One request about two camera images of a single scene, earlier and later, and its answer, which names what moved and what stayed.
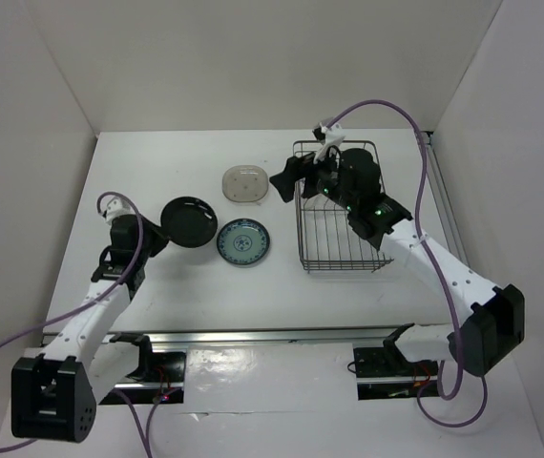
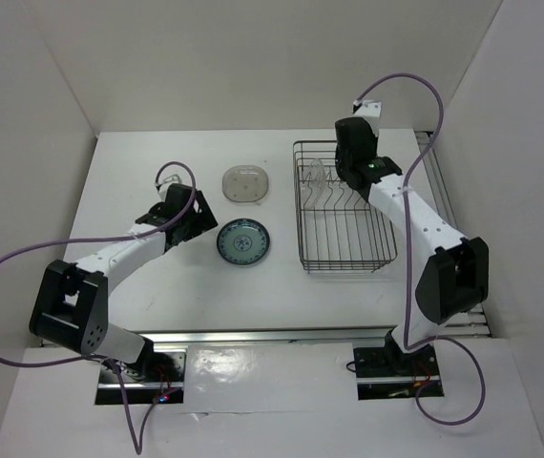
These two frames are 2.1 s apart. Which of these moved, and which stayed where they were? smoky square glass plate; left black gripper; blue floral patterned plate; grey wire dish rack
Moved: left black gripper
Stayed: smoky square glass plate; grey wire dish rack; blue floral patterned plate
